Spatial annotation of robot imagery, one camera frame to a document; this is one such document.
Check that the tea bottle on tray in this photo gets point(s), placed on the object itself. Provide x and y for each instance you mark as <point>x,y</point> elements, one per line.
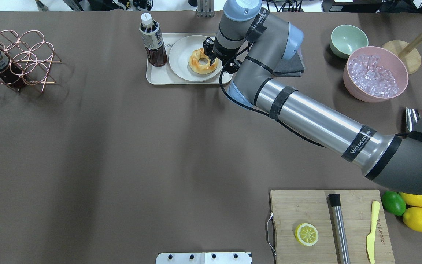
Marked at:
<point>152,39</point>

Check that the mint green bowl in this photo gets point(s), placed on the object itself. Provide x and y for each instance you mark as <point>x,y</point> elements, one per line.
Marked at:
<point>345,39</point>

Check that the glazed twisted donut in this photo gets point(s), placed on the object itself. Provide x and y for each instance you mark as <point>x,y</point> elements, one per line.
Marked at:
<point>200,63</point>

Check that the steel muddler black tip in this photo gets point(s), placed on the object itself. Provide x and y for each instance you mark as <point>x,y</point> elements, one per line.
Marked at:
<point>335,204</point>

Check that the pink bowl of ice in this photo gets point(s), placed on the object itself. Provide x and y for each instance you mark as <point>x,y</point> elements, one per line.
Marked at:
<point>374,74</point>

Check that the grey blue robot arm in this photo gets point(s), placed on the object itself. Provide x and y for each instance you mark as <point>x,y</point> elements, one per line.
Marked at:
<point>250,42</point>

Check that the bamboo cutting board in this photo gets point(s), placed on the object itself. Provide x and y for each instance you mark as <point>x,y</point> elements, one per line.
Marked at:
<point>291,208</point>

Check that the wooden cup tree stand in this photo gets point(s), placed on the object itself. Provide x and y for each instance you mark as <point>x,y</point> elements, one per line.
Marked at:
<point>407,52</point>

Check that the yellow plastic knife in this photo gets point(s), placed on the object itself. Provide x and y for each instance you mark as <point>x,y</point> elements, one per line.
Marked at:
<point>370,238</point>

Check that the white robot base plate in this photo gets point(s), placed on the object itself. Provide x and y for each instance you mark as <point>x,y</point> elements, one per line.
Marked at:
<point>204,258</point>

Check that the lemon half slice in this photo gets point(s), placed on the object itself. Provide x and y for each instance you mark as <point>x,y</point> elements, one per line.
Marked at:
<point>306,234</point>

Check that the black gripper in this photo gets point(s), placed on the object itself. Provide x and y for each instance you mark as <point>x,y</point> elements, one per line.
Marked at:
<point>218,51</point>

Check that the metal ice scoop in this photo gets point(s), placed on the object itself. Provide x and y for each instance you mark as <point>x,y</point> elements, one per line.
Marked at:
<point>412,116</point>

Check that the green lime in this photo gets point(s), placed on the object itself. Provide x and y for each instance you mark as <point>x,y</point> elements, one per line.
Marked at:
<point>392,202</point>

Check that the lower yellow lemon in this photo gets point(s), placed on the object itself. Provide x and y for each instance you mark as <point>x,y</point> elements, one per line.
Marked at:
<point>412,218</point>

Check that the folded grey cloth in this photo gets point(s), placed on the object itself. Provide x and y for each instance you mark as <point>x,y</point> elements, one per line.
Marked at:
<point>293,67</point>

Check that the yellow lemon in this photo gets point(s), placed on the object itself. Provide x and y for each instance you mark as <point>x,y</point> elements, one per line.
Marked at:
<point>412,218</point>
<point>412,199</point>

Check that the aluminium frame post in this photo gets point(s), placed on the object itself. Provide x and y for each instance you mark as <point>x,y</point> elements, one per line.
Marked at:
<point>205,8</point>

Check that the white rabbit serving tray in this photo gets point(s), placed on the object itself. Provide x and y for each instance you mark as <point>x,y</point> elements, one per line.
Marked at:
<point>165,75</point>

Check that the upper yellow lemon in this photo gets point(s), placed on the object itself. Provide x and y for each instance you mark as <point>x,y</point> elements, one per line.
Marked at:
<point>412,199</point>

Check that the copper wire bottle rack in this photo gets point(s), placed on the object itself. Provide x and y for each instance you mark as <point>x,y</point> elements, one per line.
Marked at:
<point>32,59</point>

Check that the white round plate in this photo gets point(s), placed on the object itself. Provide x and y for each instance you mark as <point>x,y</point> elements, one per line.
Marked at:
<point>179,58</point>

